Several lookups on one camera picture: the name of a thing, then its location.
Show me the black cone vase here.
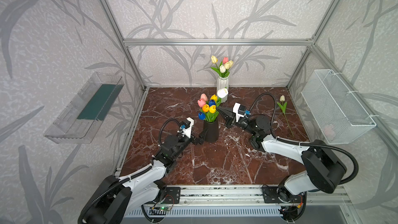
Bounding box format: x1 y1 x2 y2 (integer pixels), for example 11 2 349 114
203 119 219 143

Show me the pale blue white tulip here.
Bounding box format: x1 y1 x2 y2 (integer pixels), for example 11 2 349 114
216 88 229 107

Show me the orange yellow tulip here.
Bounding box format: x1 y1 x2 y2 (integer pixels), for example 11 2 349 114
202 104 210 113

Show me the light pink tulip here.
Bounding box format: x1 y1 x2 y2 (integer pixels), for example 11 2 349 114
201 93 208 102

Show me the white ribbed ceramic vase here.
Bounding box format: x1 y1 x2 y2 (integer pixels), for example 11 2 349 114
217 76 229 91

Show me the pale yellow tulip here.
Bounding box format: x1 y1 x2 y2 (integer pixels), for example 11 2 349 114
211 56 222 76

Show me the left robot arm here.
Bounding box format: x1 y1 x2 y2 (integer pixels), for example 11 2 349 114
77 118 208 224

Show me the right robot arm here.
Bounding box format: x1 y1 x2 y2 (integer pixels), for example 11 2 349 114
217 103 359 196

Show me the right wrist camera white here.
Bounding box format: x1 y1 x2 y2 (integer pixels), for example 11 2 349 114
233 103 251 122

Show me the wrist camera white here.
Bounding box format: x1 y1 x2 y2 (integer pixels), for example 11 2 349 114
178 117 194 139
233 103 251 122

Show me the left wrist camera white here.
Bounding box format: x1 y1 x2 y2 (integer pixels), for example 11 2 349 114
178 117 194 139

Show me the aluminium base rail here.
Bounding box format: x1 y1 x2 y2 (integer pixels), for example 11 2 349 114
165 185 352 207

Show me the white wire mesh basket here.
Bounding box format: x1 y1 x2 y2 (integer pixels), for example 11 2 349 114
302 69 377 145

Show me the clear plastic wall shelf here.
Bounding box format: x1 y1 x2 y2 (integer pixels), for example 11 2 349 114
44 72 124 144

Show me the aluminium frame crossbar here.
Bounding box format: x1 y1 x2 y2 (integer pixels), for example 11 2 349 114
123 38 312 47

